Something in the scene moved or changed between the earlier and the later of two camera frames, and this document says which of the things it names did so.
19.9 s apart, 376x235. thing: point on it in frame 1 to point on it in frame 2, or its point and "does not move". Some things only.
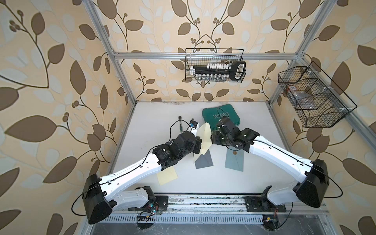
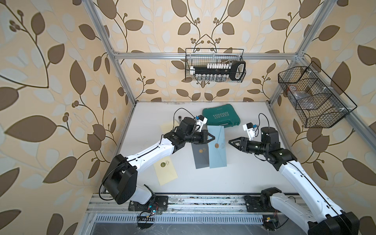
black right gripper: x=215 y=134 to x=244 y=142
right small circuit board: x=270 y=222 does not move
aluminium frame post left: x=105 y=41 does not move
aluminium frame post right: x=320 y=19 does not move
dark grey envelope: x=204 y=160 does not move
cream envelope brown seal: x=204 y=133 to x=168 y=126
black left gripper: x=198 y=142 to x=203 y=137
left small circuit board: x=145 y=222 does not move
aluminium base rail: x=220 y=209 does not move
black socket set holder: x=234 y=70 does not move
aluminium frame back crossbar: x=204 y=56 does not move
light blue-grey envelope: x=234 y=159 to x=217 y=148
